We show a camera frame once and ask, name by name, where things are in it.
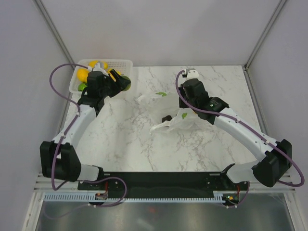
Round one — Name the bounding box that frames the aluminium frame post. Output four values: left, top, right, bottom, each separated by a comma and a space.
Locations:
32, 0, 74, 63
243, 0, 288, 72

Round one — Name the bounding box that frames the white lemon-print plastic bag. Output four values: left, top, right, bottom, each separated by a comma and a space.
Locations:
137, 92, 209, 134

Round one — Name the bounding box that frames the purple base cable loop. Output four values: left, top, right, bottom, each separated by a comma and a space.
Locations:
90, 177, 130, 209

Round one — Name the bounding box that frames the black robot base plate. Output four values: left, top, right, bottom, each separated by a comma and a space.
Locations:
77, 170, 251, 199

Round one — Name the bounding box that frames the large yellow fake lemon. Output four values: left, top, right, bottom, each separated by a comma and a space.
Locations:
76, 69, 89, 83

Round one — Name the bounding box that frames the white plastic fruit basket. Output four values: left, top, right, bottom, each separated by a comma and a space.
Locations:
69, 59, 133, 95

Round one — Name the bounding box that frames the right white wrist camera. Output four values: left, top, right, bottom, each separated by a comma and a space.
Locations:
182, 68, 199, 80

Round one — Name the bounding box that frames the left aluminium frame post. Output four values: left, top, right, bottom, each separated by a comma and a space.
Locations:
32, 0, 74, 63

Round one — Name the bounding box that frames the green red fake mango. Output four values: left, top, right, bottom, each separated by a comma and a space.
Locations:
120, 75, 131, 91

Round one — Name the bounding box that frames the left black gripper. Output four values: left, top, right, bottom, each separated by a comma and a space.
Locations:
100, 70, 130, 99

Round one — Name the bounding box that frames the dark brown fake fruit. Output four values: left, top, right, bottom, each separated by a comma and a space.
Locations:
162, 115, 172, 123

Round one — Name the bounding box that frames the right aluminium frame post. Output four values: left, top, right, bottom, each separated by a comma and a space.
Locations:
243, 0, 288, 72

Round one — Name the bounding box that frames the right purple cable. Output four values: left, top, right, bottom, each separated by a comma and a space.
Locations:
175, 69, 305, 187

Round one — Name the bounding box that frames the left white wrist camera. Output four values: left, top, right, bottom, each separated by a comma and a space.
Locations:
92, 61, 108, 76

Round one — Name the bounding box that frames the white slotted cable duct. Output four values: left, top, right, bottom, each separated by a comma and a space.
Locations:
44, 192, 233, 203

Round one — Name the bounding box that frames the green black-striped fake fruit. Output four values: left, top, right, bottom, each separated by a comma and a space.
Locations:
77, 83, 87, 92

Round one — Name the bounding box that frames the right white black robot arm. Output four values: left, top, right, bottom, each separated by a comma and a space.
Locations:
179, 78, 292, 190

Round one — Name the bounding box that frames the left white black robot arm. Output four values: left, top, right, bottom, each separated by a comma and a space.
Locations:
40, 69, 131, 190

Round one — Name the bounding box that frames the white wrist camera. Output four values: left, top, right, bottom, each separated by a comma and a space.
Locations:
92, 61, 108, 76
182, 68, 199, 80

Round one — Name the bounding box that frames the yellow fake mango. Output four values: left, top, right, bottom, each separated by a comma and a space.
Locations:
89, 60, 108, 70

